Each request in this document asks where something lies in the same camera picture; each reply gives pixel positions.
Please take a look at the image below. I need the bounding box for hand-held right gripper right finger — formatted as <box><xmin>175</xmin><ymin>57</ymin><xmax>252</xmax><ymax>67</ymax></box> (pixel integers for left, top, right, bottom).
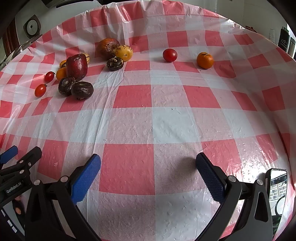
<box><xmin>195</xmin><ymin>152</ymin><xmax>273</xmax><ymax>241</ymax></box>

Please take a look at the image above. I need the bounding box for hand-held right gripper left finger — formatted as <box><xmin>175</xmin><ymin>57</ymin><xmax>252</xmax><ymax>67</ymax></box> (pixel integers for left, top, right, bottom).
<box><xmin>24</xmin><ymin>153</ymin><xmax>102</xmax><ymax>241</ymax></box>

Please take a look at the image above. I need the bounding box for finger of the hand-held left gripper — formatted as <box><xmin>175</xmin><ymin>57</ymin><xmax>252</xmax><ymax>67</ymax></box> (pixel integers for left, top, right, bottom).
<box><xmin>0</xmin><ymin>146</ymin><xmax>19</xmax><ymax>171</ymax></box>
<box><xmin>0</xmin><ymin>146</ymin><xmax>42</xmax><ymax>183</ymax></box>

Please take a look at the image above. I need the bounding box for large orange mandarin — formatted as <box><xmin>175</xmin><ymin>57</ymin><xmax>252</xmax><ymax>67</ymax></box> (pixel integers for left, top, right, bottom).
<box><xmin>196</xmin><ymin>52</ymin><xmax>214</xmax><ymax>69</ymax></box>

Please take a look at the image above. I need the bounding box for person's left hand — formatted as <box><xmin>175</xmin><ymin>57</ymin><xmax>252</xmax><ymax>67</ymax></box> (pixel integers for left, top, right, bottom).
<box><xmin>13</xmin><ymin>195</ymin><xmax>26</xmax><ymax>215</ymax></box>

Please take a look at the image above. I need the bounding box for red white checked tablecloth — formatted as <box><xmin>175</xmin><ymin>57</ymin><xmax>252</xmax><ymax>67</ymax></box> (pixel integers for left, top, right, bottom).
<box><xmin>0</xmin><ymin>0</ymin><xmax>296</xmax><ymax>241</ymax></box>

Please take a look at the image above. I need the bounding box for dark purple passion fruit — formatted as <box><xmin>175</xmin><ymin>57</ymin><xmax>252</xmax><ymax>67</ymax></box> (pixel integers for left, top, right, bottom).
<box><xmin>106</xmin><ymin>57</ymin><xmax>124</xmax><ymax>71</ymax></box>
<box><xmin>71</xmin><ymin>81</ymin><xmax>94</xmax><ymax>100</ymax></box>
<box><xmin>58</xmin><ymin>76</ymin><xmax>76</xmax><ymax>96</ymax></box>

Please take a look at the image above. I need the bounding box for small orange mandarin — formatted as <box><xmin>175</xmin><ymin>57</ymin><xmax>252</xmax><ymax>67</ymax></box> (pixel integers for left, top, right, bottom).
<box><xmin>56</xmin><ymin>68</ymin><xmax>68</xmax><ymax>80</ymax></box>

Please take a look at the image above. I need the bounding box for dark red apple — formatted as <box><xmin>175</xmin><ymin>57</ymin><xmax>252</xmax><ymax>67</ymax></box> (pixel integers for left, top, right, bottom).
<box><xmin>66</xmin><ymin>54</ymin><xmax>88</xmax><ymax>79</ymax></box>

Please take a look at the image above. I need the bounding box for large red tomato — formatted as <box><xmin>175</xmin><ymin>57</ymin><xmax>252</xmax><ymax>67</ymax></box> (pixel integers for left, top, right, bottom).
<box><xmin>162</xmin><ymin>48</ymin><xmax>178</xmax><ymax>62</ymax></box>

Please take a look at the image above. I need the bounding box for yellow speckled round fruit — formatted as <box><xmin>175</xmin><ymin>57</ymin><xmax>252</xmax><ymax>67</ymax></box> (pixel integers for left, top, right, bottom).
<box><xmin>115</xmin><ymin>45</ymin><xmax>134</xmax><ymax>62</ymax></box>

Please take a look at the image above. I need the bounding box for brown spotted orange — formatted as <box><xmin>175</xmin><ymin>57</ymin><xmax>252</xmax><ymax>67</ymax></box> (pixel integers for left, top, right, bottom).
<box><xmin>96</xmin><ymin>38</ymin><xmax>121</xmax><ymax>59</ymax></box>

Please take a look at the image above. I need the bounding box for grey device with round dial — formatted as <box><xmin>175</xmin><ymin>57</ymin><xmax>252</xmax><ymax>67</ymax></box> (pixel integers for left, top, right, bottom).
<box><xmin>23</xmin><ymin>14</ymin><xmax>41</xmax><ymax>37</ymax></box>

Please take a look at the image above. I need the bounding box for silver metal cup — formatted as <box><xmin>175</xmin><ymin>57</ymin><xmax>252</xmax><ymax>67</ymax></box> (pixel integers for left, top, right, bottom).
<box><xmin>289</xmin><ymin>37</ymin><xmax>296</xmax><ymax>58</ymax></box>

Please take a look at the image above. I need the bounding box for dark container with diamond logo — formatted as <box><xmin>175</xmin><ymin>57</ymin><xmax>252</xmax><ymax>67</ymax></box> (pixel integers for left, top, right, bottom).
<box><xmin>277</xmin><ymin>27</ymin><xmax>291</xmax><ymax>55</ymax></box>

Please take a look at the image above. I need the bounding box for brown wooden frame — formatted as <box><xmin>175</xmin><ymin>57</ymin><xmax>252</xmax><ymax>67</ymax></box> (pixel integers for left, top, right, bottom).
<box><xmin>3</xmin><ymin>22</ymin><xmax>21</xmax><ymax>56</ymax></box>

